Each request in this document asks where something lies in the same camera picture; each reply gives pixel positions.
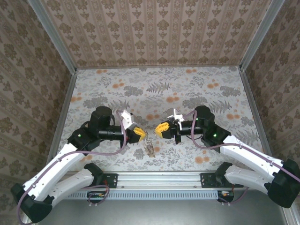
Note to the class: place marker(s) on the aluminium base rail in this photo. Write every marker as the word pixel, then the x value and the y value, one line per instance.
pixel 159 180

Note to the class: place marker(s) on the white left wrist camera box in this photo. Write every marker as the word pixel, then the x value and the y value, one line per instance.
pixel 127 119

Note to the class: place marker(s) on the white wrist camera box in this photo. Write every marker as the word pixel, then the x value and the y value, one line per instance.
pixel 127 119
pixel 174 116

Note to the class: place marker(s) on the aluminium lower frame bar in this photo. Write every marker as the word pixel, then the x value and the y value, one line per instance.
pixel 293 218

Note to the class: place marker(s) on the floral patterned table cover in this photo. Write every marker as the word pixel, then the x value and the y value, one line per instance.
pixel 159 93

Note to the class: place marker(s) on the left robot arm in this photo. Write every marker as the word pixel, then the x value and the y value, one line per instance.
pixel 54 168

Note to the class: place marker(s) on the aluminium side rail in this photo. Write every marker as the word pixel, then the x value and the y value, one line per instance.
pixel 66 100
pixel 252 98

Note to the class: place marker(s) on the grey metal panel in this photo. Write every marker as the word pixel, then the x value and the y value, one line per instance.
pixel 164 213

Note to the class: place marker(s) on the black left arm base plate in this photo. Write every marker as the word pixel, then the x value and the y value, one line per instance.
pixel 112 180

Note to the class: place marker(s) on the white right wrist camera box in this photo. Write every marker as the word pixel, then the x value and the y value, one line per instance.
pixel 174 116

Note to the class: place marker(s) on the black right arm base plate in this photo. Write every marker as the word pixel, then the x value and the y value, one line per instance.
pixel 207 180

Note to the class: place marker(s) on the aluminium corner post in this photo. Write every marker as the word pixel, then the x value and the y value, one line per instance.
pixel 260 35
pixel 54 37

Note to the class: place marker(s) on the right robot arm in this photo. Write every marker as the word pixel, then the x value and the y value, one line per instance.
pixel 248 152

